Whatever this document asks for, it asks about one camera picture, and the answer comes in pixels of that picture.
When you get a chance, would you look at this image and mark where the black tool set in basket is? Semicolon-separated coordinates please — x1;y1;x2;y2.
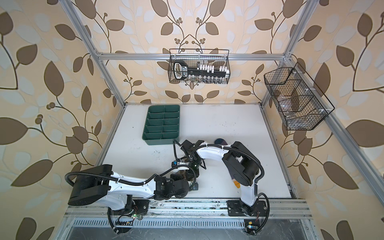
170;60;231;83

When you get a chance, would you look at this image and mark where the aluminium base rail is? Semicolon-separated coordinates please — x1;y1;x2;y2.
65;198;313;229

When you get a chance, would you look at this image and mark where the black wire basket back wall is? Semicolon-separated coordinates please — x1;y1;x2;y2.
168;48;231;85

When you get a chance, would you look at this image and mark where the black wire basket wall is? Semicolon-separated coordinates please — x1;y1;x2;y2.
168;48;231;85
264;63;335;131

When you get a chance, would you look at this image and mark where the brown argyle sock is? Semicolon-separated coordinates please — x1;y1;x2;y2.
178;157;194;182

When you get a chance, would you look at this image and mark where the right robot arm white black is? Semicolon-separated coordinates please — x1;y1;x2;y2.
172;139;271;236

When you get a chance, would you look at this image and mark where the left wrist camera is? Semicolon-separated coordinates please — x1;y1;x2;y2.
190;183;199;191

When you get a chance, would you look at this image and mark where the black wire basket right wall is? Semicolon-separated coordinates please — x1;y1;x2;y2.
264;63;335;131

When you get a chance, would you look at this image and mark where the green divided organizer tray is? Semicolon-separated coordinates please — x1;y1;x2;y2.
142;105;181;146

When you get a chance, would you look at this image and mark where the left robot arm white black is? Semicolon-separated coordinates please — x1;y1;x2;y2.
65;165;198;235

